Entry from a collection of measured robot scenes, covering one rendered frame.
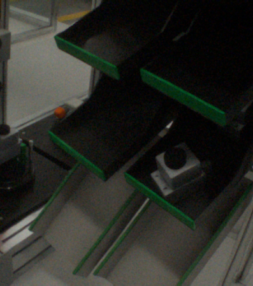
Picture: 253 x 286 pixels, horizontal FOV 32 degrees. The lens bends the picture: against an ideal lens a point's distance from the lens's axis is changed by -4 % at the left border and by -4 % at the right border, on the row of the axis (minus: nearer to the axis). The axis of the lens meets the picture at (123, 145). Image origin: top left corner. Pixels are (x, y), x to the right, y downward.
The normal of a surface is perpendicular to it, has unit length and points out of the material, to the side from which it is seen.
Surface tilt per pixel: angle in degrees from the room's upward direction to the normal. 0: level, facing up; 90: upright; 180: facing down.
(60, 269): 0
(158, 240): 45
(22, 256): 90
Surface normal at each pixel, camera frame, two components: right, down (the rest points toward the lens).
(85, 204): -0.42, -0.38
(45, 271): 0.13, -0.83
